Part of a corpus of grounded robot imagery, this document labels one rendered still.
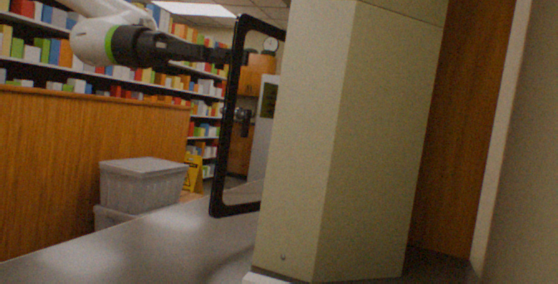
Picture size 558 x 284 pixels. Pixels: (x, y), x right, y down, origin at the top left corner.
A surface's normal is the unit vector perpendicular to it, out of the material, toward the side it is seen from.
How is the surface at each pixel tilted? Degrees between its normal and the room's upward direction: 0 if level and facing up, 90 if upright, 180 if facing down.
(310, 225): 90
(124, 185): 95
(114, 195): 95
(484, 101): 90
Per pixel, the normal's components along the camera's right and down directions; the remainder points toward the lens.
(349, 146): 0.43, 0.11
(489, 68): -0.33, 0.00
